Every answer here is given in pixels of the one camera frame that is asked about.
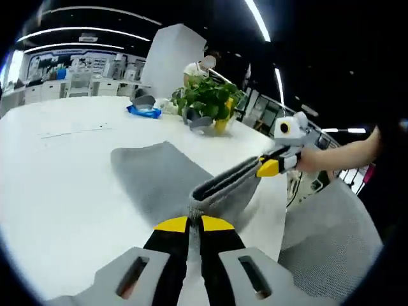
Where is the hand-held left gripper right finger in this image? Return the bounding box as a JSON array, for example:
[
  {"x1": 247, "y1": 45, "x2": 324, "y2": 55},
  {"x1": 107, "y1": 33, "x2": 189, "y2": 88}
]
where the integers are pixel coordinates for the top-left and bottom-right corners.
[{"x1": 200, "y1": 215, "x2": 319, "y2": 306}]

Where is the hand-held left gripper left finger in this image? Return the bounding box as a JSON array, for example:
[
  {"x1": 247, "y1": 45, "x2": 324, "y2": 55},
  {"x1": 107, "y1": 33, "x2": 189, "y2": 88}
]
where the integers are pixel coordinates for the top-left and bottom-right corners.
[{"x1": 92, "y1": 215, "x2": 191, "y2": 306}]

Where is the grey towel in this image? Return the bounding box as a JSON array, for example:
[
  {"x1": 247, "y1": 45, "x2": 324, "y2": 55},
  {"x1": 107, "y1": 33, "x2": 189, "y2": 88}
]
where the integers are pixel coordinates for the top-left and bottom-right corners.
[{"x1": 110, "y1": 141, "x2": 272, "y2": 278}]

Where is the yellow bottle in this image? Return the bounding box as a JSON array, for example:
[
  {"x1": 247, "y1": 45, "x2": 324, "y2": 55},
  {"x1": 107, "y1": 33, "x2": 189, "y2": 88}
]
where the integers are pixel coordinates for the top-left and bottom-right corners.
[{"x1": 214, "y1": 98, "x2": 237, "y2": 134}]

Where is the grey mesh office chair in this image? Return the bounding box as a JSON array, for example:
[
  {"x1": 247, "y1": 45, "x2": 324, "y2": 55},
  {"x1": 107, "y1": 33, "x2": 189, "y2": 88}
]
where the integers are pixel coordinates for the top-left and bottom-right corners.
[{"x1": 278, "y1": 177, "x2": 384, "y2": 302}]

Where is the green potted plant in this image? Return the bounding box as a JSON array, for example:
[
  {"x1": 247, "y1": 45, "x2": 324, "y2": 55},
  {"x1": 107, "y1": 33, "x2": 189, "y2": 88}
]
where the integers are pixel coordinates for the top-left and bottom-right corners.
[{"x1": 171, "y1": 78, "x2": 247, "y2": 121}]

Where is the white cup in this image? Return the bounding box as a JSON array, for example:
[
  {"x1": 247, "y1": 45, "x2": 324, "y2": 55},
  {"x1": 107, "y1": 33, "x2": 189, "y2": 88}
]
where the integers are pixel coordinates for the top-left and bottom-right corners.
[{"x1": 160, "y1": 99, "x2": 178, "y2": 115}]

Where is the white table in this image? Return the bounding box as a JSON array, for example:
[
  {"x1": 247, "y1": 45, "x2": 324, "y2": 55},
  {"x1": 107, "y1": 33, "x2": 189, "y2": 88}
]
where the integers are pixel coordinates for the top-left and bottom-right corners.
[{"x1": 0, "y1": 94, "x2": 289, "y2": 302}]

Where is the blue wipes packet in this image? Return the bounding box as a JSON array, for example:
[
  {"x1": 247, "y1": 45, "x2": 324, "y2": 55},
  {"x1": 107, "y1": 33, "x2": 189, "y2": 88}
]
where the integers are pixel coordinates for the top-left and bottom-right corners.
[{"x1": 126, "y1": 105, "x2": 163, "y2": 120}]

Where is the grey bowl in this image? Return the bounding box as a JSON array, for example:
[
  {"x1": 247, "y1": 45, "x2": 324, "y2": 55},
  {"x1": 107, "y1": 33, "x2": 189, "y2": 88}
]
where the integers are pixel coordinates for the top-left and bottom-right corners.
[{"x1": 131, "y1": 93, "x2": 157, "y2": 110}]

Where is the white chair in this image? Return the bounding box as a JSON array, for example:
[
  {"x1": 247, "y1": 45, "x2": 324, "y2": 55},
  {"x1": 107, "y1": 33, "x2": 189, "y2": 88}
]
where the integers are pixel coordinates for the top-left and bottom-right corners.
[{"x1": 68, "y1": 73, "x2": 94, "y2": 98}]

